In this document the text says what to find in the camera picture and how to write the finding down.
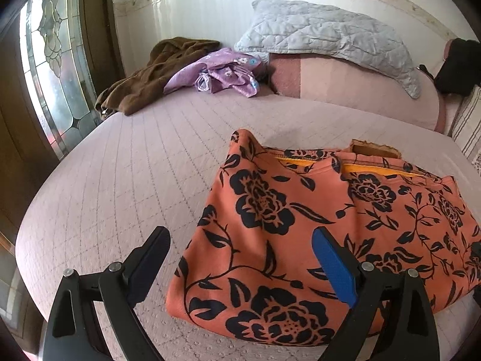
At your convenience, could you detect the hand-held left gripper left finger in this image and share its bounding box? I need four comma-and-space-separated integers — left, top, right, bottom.
39, 226, 171, 361

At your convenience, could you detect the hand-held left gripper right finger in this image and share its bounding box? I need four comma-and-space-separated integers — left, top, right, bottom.
312, 227, 440, 361

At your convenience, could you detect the orange black floral garment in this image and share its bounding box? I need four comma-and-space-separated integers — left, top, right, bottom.
165, 128, 481, 347

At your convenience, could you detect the pink quilted bedspread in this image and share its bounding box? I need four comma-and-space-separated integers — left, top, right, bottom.
15, 85, 481, 361

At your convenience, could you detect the pink bolster pillow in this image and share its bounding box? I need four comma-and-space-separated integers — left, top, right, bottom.
268, 53, 448, 134

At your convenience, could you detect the brown fleece cloth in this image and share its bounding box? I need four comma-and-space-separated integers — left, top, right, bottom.
96, 37, 220, 116

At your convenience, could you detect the striped cream pillow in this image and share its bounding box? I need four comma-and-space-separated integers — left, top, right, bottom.
449, 85, 481, 175

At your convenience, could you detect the purple floral cloth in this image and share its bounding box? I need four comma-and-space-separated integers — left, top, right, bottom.
163, 47, 269, 98

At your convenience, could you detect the stained glass window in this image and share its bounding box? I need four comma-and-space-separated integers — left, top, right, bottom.
19, 0, 102, 160

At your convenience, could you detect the grey quilted blanket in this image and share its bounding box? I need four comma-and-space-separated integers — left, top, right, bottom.
234, 0, 421, 100

